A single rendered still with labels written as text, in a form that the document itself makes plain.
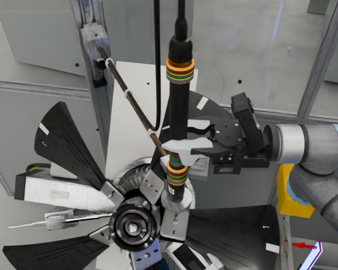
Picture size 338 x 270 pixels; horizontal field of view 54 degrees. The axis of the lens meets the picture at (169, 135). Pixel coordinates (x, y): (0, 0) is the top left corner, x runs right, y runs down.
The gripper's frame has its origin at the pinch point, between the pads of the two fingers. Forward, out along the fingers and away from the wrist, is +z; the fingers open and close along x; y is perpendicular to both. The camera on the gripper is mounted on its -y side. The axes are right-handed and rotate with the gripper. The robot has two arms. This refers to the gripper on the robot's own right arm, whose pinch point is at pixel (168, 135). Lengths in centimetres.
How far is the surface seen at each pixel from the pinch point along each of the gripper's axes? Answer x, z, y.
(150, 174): 10.0, 4.8, 24.2
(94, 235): -2.0, 18.7, 34.0
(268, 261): -8.8, -23.8, 33.2
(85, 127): 80, 43, 72
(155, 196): 3.0, 3.1, 23.9
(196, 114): 17.1, -6.6, 9.5
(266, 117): 65, -42, 52
